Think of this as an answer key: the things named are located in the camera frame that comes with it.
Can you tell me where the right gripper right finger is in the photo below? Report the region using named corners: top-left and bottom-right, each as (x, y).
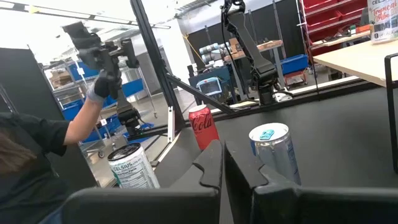
top-left (224, 141), bottom-right (295, 224)

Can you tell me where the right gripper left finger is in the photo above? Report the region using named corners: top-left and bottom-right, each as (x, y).
top-left (169, 139), bottom-right (224, 224)

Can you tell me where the blue silver Red Bull can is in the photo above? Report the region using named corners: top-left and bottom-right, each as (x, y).
top-left (248, 122), bottom-right (302, 186)

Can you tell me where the red Coca-Cola can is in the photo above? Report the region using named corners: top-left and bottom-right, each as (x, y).
top-left (188, 104), bottom-right (220, 151)

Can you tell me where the dark grey can, bottom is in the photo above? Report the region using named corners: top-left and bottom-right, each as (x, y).
top-left (107, 142), bottom-right (161, 190)

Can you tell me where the blue equipment cart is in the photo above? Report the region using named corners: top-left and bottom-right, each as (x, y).
top-left (188, 65), bottom-right (233, 104)

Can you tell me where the blue storage bin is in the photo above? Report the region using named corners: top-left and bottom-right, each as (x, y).
top-left (281, 54), bottom-right (309, 75)

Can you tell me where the person's hand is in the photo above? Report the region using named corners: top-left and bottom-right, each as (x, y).
top-left (86, 70), bottom-right (123, 103)

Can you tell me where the red shelving rack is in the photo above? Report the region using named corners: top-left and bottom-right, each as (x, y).
top-left (298, 0), bottom-right (371, 57)

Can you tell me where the person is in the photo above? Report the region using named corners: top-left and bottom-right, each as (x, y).
top-left (0, 111), bottom-right (97, 224)

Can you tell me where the black partition panel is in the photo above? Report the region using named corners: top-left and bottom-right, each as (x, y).
top-left (0, 47), bottom-right (98, 187)

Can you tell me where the wooden shelf with black frame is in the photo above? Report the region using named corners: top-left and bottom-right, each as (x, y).
top-left (312, 39), bottom-right (398, 175)

